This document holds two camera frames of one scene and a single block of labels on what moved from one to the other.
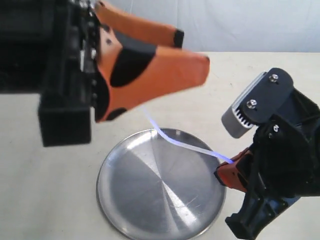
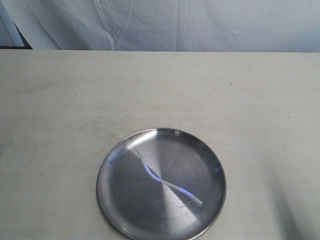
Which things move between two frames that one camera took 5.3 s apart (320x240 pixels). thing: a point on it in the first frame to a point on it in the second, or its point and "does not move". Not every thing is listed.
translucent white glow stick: x=184 y=146 to x=171 y=185
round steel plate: x=149 y=189 does not move
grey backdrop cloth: x=234 y=26 does not move
